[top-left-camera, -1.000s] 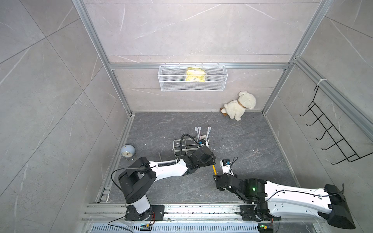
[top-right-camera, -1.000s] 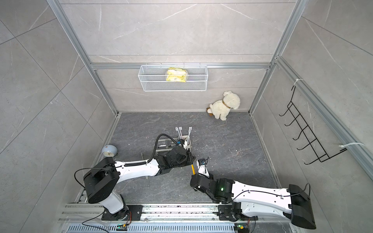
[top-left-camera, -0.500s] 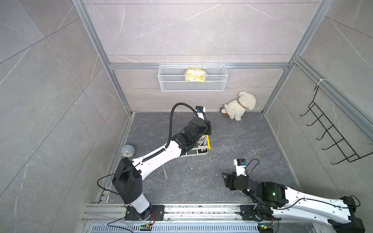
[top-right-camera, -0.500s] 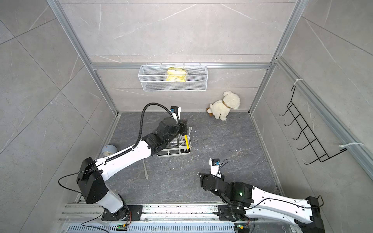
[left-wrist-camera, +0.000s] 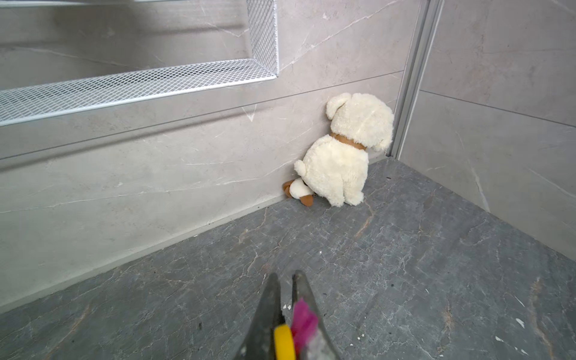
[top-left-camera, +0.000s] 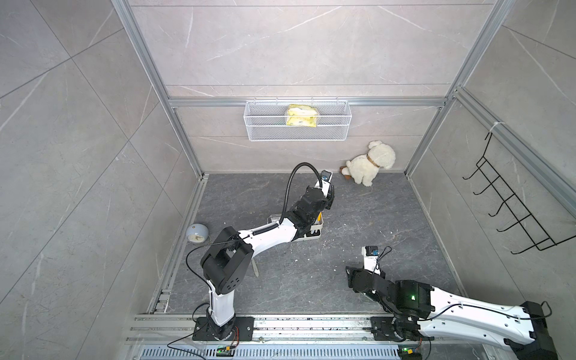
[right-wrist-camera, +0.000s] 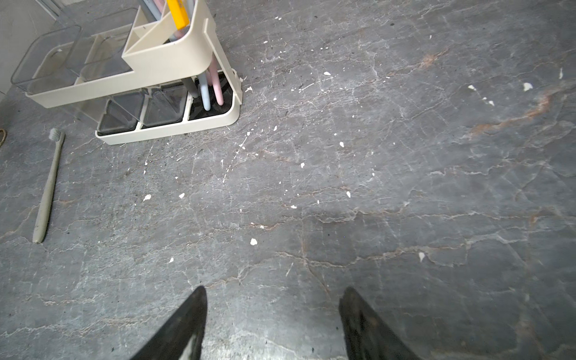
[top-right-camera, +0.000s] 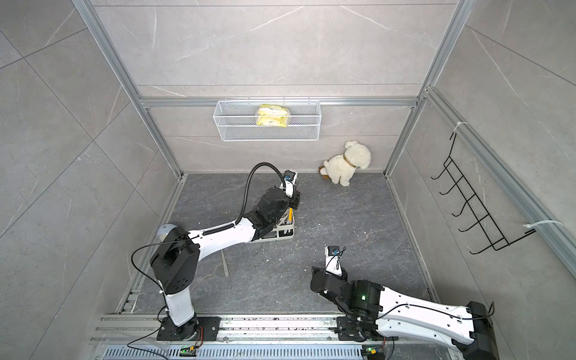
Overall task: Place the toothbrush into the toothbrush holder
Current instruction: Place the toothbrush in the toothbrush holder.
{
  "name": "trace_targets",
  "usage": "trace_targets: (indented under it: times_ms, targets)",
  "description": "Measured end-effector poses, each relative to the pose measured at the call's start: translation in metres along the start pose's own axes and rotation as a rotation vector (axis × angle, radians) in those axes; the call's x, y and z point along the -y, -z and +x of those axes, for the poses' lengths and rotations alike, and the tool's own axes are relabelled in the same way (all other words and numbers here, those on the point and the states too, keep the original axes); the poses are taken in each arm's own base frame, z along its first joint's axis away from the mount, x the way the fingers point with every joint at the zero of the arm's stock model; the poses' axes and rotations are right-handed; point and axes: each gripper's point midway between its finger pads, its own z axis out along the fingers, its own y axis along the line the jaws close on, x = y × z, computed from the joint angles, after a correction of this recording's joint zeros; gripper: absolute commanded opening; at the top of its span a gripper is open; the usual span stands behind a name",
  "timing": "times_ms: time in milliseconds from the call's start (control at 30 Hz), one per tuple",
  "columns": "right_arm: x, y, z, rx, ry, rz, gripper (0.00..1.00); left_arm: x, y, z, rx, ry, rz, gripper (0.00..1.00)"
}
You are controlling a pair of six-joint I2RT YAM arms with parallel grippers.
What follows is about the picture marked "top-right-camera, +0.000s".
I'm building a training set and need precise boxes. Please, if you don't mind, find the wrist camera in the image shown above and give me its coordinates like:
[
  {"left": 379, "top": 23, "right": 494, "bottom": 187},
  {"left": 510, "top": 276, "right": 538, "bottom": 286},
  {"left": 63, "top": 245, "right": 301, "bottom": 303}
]
[
  {"left": 283, "top": 169, "right": 298, "bottom": 199},
  {"left": 324, "top": 245, "right": 347, "bottom": 277}
]

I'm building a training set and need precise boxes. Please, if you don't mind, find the black wall hook rack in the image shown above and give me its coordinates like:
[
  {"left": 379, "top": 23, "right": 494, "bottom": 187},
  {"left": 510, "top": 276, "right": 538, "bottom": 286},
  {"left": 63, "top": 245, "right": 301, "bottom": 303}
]
[{"left": 430, "top": 133, "right": 536, "bottom": 255}]

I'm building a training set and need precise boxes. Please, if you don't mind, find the yellow packet in basket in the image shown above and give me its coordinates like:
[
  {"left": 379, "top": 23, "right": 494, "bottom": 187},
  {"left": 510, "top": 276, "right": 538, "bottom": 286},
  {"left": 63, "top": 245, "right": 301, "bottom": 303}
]
[{"left": 256, "top": 104, "right": 291, "bottom": 128}]

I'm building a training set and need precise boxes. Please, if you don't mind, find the white toothbrush holder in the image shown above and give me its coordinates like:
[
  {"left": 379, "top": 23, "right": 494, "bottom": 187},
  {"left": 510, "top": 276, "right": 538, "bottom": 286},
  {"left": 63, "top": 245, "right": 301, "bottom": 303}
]
[{"left": 253, "top": 215, "right": 295, "bottom": 243}]

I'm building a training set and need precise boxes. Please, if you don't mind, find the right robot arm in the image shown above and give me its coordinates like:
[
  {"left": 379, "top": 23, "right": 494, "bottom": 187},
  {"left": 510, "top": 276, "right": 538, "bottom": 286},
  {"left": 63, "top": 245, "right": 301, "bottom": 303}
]
[{"left": 310, "top": 267, "right": 500, "bottom": 359}]

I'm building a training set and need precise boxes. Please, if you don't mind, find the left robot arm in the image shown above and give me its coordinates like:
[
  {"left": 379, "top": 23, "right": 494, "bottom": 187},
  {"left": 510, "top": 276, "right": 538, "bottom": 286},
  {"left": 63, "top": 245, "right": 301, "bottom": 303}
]
[{"left": 136, "top": 162, "right": 300, "bottom": 342}]

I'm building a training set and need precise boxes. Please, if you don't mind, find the white plush dog toy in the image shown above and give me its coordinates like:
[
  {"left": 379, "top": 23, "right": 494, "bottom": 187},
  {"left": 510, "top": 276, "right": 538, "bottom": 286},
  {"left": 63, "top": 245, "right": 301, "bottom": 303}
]
[{"left": 319, "top": 140, "right": 371, "bottom": 187}]

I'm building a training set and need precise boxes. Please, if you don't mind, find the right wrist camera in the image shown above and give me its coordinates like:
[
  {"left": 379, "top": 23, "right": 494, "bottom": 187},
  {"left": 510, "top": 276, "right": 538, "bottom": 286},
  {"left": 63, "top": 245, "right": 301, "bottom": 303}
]
[{"left": 324, "top": 245, "right": 347, "bottom": 277}]

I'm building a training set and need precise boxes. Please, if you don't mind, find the grey-green toothbrush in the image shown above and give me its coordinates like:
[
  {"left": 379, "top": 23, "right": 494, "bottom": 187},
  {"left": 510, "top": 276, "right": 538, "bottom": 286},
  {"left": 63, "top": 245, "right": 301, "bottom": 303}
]
[{"left": 220, "top": 250, "right": 230, "bottom": 278}]

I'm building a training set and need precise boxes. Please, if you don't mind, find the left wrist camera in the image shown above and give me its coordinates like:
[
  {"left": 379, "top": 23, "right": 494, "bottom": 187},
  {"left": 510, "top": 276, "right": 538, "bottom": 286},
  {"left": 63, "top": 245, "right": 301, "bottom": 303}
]
[{"left": 283, "top": 169, "right": 298, "bottom": 199}]

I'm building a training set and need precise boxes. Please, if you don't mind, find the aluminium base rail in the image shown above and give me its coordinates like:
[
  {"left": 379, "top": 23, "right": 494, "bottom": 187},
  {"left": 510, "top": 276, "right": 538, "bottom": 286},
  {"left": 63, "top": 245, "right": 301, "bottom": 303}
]
[{"left": 80, "top": 313, "right": 463, "bottom": 359}]

